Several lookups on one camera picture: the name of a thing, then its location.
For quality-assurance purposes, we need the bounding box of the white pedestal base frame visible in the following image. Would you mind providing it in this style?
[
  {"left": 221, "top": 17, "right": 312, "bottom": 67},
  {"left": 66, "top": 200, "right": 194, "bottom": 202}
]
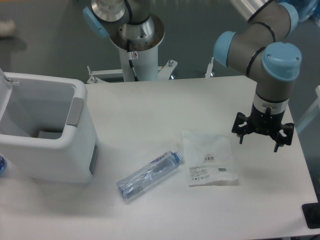
[{"left": 86, "top": 57, "right": 216, "bottom": 84}]

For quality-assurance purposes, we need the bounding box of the black device at table edge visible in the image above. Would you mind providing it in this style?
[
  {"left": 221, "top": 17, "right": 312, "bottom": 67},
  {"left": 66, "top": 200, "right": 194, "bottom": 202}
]
[{"left": 302, "top": 202, "right": 320, "bottom": 229}]

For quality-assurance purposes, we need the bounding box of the white trash can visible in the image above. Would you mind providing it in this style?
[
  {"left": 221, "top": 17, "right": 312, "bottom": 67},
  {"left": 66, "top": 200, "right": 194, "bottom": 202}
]
[{"left": 0, "top": 72, "right": 99, "bottom": 184}]

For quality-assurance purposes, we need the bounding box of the white plastic wrapper bag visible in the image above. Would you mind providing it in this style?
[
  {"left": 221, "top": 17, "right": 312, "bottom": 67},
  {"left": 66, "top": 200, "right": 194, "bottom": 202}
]
[{"left": 181, "top": 130, "right": 239, "bottom": 187}]

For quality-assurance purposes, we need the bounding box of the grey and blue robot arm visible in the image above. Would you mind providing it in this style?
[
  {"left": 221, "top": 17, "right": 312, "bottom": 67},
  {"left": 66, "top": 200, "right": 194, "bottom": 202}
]
[{"left": 82, "top": 0, "right": 302, "bottom": 148}]

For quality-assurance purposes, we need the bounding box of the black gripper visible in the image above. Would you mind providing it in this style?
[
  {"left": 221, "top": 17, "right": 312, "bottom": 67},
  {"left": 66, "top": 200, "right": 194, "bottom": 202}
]
[{"left": 231, "top": 105, "right": 295, "bottom": 153}]

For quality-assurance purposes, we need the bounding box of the clear plastic water bottle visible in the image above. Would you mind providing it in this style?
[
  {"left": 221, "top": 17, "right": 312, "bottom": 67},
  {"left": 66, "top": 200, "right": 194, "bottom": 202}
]
[{"left": 116, "top": 150, "right": 184, "bottom": 204}]

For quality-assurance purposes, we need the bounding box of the blue plastic bag on floor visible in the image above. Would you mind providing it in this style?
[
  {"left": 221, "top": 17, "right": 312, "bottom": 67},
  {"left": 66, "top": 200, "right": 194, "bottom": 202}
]
[{"left": 295, "top": 0, "right": 320, "bottom": 23}]

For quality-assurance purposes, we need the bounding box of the white frame at right edge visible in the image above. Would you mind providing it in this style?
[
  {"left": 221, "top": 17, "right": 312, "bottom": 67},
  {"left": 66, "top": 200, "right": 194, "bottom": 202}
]
[{"left": 296, "top": 85, "right": 320, "bottom": 135}]

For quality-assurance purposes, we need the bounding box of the trash inside trash can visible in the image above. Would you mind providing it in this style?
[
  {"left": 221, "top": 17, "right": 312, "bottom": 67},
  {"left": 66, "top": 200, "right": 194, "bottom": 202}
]
[{"left": 32, "top": 129, "right": 63, "bottom": 140}]

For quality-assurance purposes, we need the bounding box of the black cable on pedestal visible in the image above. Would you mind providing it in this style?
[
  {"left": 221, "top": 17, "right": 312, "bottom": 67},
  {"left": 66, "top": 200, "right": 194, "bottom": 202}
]
[{"left": 126, "top": 39, "right": 139, "bottom": 82}]

